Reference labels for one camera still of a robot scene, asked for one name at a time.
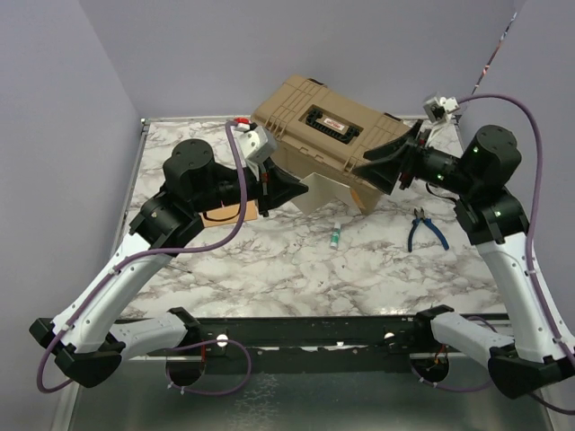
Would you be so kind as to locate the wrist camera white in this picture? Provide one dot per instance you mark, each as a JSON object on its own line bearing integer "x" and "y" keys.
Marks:
{"x": 440, "y": 111}
{"x": 256, "y": 144}

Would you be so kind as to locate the brown paper envelope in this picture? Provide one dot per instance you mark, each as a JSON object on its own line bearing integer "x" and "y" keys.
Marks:
{"x": 229, "y": 215}

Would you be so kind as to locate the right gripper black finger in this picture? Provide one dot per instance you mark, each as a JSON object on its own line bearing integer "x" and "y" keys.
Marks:
{"x": 382, "y": 173}
{"x": 402, "y": 147}

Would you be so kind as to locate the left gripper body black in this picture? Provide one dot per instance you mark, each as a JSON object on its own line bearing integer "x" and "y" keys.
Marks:
{"x": 262, "y": 188}

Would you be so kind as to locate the black mounting base rail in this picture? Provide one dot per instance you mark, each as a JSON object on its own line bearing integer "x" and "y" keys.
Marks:
{"x": 314, "y": 345}

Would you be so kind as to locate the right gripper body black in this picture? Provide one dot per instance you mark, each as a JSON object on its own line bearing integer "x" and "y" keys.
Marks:
{"x": 418, "y": 159}

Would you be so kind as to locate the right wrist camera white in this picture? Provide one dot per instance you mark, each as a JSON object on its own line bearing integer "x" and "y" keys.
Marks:
{"x": 440, "y": 111}

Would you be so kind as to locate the tan plastic tool case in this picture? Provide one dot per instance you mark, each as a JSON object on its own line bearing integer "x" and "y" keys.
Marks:
{"x": 320, "y": 131}

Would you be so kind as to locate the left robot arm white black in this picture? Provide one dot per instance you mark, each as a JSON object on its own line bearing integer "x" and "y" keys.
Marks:
{"x": 85, "y": 341}

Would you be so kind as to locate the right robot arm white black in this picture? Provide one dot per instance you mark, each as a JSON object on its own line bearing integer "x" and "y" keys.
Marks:
{"x": 496, "y": 225}

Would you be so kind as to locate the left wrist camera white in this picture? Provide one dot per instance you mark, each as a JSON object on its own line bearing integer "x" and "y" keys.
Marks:
{"x": 256, "y": 144}

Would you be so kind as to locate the green white glue stick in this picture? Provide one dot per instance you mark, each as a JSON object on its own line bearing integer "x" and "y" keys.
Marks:
{"x": 335, "y": 236}

